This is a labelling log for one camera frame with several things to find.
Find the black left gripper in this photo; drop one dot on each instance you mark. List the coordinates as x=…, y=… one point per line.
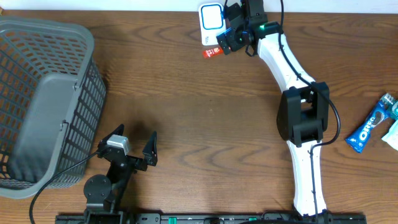
x=149, y=154

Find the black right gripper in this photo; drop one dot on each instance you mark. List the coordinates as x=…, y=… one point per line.
x=232, y=42

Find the red Nescafe stick sachet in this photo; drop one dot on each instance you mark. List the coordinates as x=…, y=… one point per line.
x=212, y=52

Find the blue Oreo cookie pack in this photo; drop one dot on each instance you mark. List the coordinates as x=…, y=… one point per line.
x=359, y=138

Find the teal mouthwash bottle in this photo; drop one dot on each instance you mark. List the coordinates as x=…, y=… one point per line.
x=390, y=104

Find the green wet wipes pack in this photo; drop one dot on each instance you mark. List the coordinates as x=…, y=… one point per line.
x=392, y=136

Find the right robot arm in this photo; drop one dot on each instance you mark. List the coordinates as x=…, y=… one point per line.
x=302, y=116

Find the white barcode scanner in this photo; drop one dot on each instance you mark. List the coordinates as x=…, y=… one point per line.
x=212, y=22

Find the grey plastic basket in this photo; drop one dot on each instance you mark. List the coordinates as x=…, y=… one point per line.
x=52, y=98

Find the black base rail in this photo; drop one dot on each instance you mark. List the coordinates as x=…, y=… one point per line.
x=156, y=218

